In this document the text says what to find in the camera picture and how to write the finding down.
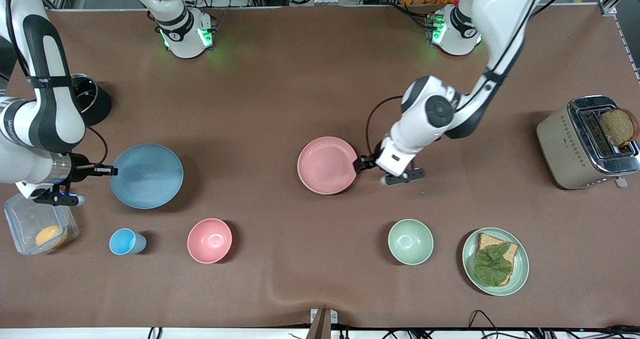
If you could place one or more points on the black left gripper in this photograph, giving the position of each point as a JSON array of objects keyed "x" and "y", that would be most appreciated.
[{"x": 369, "y": 162}]

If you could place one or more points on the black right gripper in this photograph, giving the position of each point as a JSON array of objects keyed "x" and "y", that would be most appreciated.
[{"x": 78, "y": 172}]

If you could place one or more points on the pink plate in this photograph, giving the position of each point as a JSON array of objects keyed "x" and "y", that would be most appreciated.
[{"x": 326, "y": 165}]

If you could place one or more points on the blue plate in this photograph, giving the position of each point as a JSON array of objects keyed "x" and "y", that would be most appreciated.
[{"x": 147, "y": 176}]

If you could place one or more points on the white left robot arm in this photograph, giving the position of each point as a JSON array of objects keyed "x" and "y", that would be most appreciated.
[{"x": 435, "y": 109}]

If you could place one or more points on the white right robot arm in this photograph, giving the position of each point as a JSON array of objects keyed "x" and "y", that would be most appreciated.
[{"x": 45, "y": 104}]

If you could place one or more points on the blue cup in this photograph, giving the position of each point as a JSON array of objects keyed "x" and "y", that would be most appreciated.
[{"x": 125, "y": 241}]

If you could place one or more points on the glass pot lid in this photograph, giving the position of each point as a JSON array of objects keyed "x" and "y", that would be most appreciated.
[{"x": 82, "y": 91}]

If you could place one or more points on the yellow round food piece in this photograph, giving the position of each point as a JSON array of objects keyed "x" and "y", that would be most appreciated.
[{"x": 51, "y": 236}]

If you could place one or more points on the green bowl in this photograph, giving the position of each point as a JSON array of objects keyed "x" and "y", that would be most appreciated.
[{"x": 410, "y": 241}]

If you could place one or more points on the clear plastic lidded container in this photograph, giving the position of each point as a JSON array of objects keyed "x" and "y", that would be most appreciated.
[{"x": 25, "y": 229}]

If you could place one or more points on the brown table cover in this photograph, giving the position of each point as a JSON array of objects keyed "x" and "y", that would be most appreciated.
[{"x": 280, "y": 79}]

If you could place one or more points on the pink bowl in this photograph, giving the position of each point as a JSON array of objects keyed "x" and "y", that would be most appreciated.
[{"x": 210, "y": 240}]

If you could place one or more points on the green plate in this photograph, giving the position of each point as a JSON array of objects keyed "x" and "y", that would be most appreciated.
[{"x": 470, "y": 274}]

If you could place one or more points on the green lettuce leaf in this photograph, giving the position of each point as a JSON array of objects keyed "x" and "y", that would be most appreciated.
[{"x": 492, "y": 266}]

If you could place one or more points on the brown bread slice under lettuce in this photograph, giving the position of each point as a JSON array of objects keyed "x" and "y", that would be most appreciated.
[{"x": 510, "y": 251}]

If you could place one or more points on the beige and chrome toaster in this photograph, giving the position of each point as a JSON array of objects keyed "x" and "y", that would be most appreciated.
[{"x": 562, "y": 149}]

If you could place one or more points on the brown bread slice in toaster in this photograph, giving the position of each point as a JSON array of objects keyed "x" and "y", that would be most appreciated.
[{"x": 619, "y": 126}]

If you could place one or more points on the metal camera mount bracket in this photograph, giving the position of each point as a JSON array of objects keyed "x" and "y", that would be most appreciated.
[{"x": 321, "y": 324}]

